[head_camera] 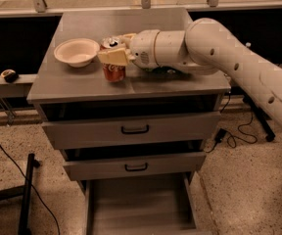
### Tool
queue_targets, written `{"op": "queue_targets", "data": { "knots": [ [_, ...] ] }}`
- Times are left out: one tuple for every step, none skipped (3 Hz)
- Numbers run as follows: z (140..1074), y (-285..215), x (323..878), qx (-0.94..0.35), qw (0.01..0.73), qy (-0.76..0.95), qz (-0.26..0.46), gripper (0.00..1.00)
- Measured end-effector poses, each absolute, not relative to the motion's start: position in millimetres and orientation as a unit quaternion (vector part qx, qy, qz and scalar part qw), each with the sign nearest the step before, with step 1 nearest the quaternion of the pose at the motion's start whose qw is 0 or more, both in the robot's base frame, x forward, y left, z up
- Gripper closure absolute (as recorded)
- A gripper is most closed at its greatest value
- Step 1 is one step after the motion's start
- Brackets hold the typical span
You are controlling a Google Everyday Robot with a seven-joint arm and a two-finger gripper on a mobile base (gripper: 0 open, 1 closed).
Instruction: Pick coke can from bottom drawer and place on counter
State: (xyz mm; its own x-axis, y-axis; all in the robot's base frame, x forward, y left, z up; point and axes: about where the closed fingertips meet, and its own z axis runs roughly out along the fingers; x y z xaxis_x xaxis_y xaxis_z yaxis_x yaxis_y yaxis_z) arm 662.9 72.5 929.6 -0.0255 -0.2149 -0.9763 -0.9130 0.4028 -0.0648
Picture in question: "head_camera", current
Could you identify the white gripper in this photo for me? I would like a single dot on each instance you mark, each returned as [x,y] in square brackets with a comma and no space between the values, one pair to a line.
[143,49]

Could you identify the black stand leg left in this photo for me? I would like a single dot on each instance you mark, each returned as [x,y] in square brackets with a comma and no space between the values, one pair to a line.
[23,191]

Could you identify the black stand leg right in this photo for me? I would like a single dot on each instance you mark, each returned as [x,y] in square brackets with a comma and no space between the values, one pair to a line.
[269,134]

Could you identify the grey bottom drawer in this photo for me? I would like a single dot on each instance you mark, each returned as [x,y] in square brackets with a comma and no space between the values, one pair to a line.
[142,205]

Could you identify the black stand leg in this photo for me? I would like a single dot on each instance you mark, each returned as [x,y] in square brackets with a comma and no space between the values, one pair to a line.
[23,191]
[269,134]

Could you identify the grey metal drawer cabinet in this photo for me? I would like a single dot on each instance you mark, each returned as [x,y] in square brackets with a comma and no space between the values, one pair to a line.
[60,92]

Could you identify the red coke can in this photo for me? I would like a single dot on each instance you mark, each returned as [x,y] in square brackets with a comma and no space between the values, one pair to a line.
[112,73]

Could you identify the grey drawer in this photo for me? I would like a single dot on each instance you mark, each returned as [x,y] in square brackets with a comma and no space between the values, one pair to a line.
[117,131]
[142,205]
[134,166]

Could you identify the black tape measure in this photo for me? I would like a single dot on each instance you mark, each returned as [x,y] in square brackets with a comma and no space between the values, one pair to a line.
[9,75]

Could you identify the white paper bowl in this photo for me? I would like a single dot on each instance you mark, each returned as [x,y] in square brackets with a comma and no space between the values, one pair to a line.
[77,53]

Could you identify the green chip bag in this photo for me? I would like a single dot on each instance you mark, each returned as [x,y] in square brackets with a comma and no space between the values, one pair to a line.
[161,70]

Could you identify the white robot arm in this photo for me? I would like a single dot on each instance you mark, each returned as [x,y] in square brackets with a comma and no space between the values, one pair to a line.
[204,47]

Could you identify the grey top drawer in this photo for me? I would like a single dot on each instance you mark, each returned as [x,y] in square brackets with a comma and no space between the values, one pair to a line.
[117,131]

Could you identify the grey middle drawer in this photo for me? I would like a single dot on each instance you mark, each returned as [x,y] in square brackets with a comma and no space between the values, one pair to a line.
[134,166]

